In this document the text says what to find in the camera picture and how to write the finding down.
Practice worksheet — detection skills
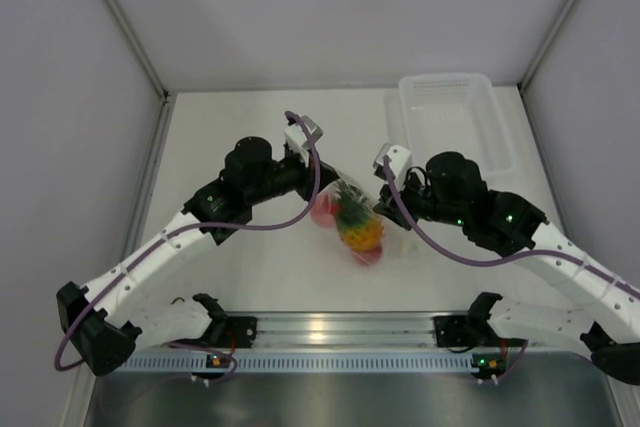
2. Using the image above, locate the white plastic basket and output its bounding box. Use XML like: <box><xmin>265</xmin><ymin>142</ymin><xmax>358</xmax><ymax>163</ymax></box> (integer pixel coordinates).
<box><xmin>399</xmin><ymin>73</ymin><xmax>518</xmax><ymax>180</ymax></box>

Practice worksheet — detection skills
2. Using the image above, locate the white slotted cable duct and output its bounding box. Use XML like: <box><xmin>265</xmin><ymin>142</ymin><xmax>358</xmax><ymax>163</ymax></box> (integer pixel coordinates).
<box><xmin>117</xmin><ymin>350</ymin><xmax>479</xmax><ymax>374</ymax></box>

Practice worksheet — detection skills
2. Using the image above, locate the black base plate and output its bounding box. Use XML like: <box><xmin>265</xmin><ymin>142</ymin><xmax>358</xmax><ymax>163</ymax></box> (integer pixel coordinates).
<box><xmin>209</xmin><ymin>316</ymin><xmax>258</xmax><ymax>350</ymax></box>
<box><xmin>433</xmin><ymin>315</ymin><xmax>478</xmax><ymax>353</ymax></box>

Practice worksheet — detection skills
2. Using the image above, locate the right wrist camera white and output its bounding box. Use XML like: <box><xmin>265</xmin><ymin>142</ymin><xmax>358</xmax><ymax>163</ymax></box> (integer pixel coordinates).
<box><xmin>373</xmin><ymin>143</ymin><xmax>412</xmax><ymax>190</ymax></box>

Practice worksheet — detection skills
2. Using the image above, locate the clear zip top bag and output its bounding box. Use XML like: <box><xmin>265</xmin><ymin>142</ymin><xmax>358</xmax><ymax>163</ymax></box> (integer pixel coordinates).
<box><xmin>310</xmin><ymin>171</ymin><xmax>419</xmax><ymax>267</ymax></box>

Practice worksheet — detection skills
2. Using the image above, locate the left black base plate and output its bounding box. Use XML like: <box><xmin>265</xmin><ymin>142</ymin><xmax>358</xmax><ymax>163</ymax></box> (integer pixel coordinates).
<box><xmin>209</xmin><ymin>316</ymin><xmax>258</xmax><ymax>350</ymax></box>

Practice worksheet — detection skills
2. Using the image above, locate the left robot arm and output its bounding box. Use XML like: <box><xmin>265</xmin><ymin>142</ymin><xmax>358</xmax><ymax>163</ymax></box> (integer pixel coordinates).
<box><xmin>56</xmin><ymin>137</ymin><xmax>338</xmax><ymax>376</ymax></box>

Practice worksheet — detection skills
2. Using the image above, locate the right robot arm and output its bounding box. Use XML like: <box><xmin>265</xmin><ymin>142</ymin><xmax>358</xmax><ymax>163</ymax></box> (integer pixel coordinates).
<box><xmin>373</xmin><ymin>144</ymin><xmax>639</xmax><ymax>386</ymax></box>

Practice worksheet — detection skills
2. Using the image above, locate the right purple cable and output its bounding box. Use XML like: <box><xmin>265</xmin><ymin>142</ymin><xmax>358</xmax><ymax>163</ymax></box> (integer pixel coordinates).
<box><xmin>382</xmin><ymin>156</ymin><xmax>640</xmax><ymax>386</ymax></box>

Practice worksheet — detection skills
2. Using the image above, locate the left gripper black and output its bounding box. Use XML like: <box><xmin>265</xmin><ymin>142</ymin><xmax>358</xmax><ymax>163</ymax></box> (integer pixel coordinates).
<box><xmin>245</xmin><ymin>144</ymin><xmax>338</xmax><ymax>205</ymax></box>

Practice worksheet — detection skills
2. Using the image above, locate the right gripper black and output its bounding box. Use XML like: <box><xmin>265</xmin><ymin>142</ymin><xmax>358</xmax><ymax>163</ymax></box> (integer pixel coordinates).
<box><xmin>375</xmin><ymin>168</ymin><xmax>468</xmax><ymax>231</ymax></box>

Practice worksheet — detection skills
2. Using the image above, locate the fake pineapple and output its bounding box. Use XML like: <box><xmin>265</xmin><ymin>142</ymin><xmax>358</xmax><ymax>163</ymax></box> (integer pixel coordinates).
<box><xmin>333</xmin><ymin>180</ymin><xmax>384</xmax><ymax>251</ymax></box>

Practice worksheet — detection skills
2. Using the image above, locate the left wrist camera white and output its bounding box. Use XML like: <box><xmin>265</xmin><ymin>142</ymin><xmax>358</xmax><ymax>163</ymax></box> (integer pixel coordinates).
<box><xmin>284</xmin><ymin>115</ymin><xmax>324</xmax><ymax>155</ymax></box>

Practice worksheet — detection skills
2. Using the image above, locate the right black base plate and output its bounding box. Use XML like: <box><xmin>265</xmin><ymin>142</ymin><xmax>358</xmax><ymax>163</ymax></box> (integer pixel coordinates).
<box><xmin>433</xmin><ymin>315</ymin><xmax>478</xmax><ymax>353</ymax></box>

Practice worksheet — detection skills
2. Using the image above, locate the aluminium mounting rail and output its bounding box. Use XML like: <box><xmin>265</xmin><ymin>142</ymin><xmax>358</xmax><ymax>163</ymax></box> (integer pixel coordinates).
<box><xmin>129</xmin><ymin>310</ymin><xmax>576</xmax><ymax>349</ymax></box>

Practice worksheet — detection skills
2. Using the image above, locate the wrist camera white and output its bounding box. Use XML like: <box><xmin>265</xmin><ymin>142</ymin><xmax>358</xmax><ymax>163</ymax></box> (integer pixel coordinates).
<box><xmin>284</xmin><ymin>115</ymin><xmax>324</xmax><ymax>155</ymax></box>
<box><xmin>373</xmin><ymin>143</ymin><xmax>412</xmax><ymax>190</ymax></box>

